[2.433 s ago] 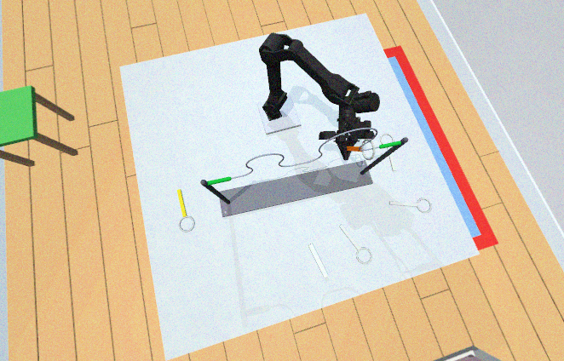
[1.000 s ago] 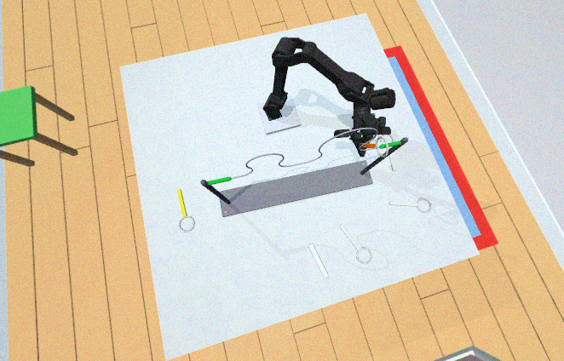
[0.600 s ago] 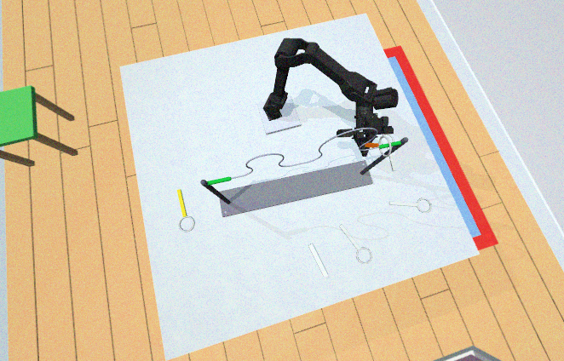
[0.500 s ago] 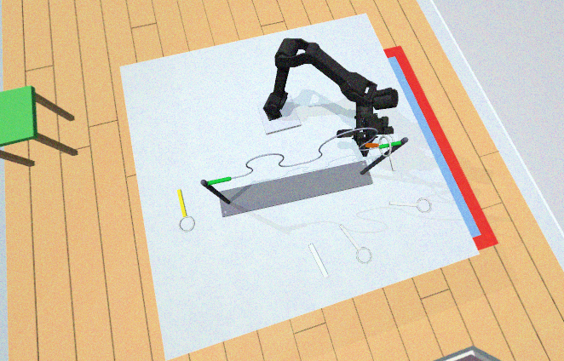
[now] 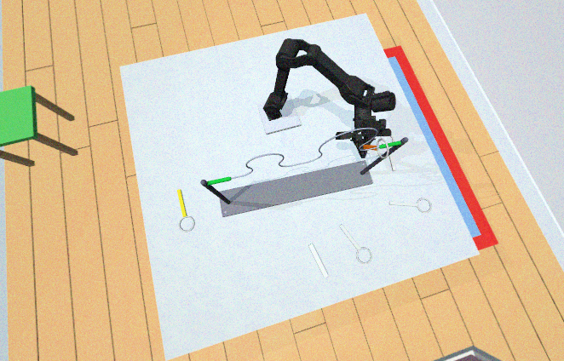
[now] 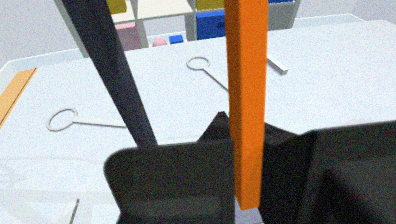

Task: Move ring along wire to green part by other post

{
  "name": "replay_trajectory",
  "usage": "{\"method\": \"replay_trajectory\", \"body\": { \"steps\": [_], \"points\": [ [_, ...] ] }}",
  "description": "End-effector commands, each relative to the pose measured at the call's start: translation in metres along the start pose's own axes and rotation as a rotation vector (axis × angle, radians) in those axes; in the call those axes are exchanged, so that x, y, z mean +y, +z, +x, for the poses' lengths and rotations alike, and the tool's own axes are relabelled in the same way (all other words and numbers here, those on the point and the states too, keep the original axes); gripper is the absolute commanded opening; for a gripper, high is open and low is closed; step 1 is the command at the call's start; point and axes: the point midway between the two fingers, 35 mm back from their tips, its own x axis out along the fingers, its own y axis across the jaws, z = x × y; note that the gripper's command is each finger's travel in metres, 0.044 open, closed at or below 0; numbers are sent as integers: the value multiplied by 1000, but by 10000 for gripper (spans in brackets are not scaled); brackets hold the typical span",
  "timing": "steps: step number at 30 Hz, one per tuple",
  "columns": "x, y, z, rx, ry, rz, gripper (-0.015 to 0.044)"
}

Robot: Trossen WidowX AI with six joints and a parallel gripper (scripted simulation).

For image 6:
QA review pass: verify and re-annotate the orange handle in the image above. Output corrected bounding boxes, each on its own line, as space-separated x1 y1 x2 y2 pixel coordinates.
223 0 268 210

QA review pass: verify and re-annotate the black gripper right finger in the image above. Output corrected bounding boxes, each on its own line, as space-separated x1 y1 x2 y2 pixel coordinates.
257 120 396 224

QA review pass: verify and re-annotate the grey wire loop with thin handle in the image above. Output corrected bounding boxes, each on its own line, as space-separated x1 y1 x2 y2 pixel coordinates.
187 56 228 92
60 198 80 224
46 107 127 131

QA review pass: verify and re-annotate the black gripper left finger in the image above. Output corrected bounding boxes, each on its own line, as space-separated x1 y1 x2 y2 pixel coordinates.
103 111 235 224

